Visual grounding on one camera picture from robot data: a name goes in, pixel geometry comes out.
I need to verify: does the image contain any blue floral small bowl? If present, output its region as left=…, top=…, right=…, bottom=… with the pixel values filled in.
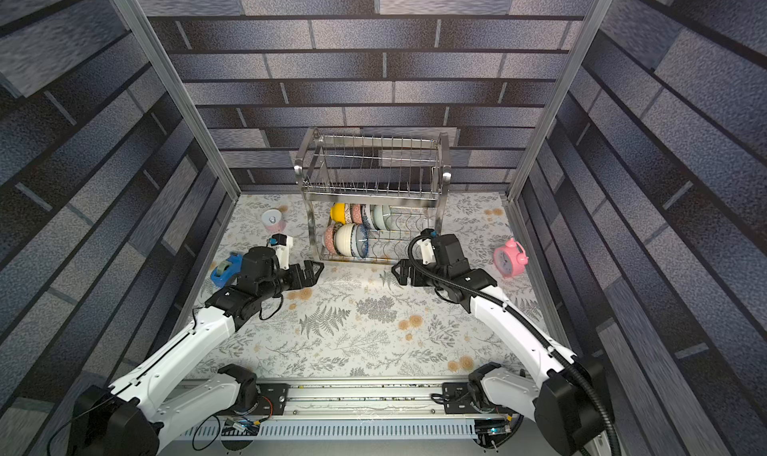
left=352, top=224, right=370, bottom=258

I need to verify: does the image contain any pink alarm clock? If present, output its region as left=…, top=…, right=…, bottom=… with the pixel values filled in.
left=493, top=238, right=529, bottom=278

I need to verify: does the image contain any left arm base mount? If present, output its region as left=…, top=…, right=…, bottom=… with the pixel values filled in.
left=244, top=383, right=290, bottom=420

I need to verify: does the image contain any blue white patterned bowl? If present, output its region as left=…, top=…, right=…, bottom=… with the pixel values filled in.
left=366, top=204, right=377, bottom=230

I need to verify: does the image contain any aluminium front rail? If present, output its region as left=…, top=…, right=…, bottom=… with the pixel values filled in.
left=119, top=376, right=606, bottom=424

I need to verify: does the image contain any stainless steel dish rack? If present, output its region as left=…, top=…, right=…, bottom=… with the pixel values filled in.
left=294, top=127, right=451, bottom=264

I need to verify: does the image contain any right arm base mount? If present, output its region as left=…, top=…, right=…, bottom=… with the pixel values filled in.
left=433, top=381, right=515, bottom=415

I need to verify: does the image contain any cream white bowl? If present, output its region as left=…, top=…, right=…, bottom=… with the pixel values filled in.
left=334, top=223, right=356, bottom=257

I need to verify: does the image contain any yellow bowl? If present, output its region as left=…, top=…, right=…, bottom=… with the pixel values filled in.
left=331, top=202, right=351, bottom=224

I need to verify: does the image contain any blue tape dispenser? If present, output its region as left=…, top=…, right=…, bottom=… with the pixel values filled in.
left=211, top=253, right=244, bottom=288

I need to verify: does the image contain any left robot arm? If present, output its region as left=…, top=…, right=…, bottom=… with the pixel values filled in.
left=65, top=234, right=324, bottom=455

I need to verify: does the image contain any brown patterned bowl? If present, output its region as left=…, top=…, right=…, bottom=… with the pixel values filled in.
left=347, top=203, right=363, bottom=224

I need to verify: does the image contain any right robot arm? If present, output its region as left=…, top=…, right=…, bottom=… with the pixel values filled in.
left=391, top=229, right=622, bottom=455

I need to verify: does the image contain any pink white cup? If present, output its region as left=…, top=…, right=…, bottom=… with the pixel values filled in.
left=261, top=208, right=287, bottom=234

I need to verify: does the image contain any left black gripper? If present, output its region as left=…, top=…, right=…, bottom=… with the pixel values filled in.
left=258, top=259, right=327, bottom=302

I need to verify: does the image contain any right black corrugated cable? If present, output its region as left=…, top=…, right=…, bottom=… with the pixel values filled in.
left=406, top=227, right=622, bottom=456

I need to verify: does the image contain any floral tablecloth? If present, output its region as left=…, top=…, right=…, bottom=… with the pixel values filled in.
left=188, top=193, right=547, bottom=379

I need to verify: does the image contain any pink patterned floral bowl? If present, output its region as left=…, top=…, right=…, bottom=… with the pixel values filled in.
left=324, top=223, right=338, bottom=255

